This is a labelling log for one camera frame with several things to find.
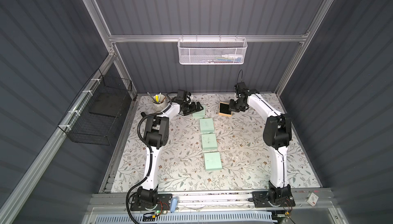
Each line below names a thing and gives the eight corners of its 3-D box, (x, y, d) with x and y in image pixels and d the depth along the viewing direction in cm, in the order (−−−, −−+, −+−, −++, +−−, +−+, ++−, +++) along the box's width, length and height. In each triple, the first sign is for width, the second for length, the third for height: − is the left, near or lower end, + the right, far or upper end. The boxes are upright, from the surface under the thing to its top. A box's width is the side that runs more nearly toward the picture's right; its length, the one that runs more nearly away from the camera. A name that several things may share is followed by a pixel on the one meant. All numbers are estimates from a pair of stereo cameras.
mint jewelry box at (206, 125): (199, 133, 101) (199, 130, 98) (199, 120, 107) (199, 117, 104) (213, 133, 101) (214, 130, 98) (213, 120, 107) (213, 117, 104)
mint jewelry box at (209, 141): (201, 150, 93) (201, 147, 90) (201, 136, 99) (201, 133, 97) (217, 150, 93) (217, 147, 90) (216, 135, 99) (216, 133, 96)
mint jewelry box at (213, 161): (204, 170, 85) (204, 168, 83) (204, 154, 91) (204, 152, 89) (221, 170, 85) (221, 168, 83) (219, 154, 91) (220, 152, 89)
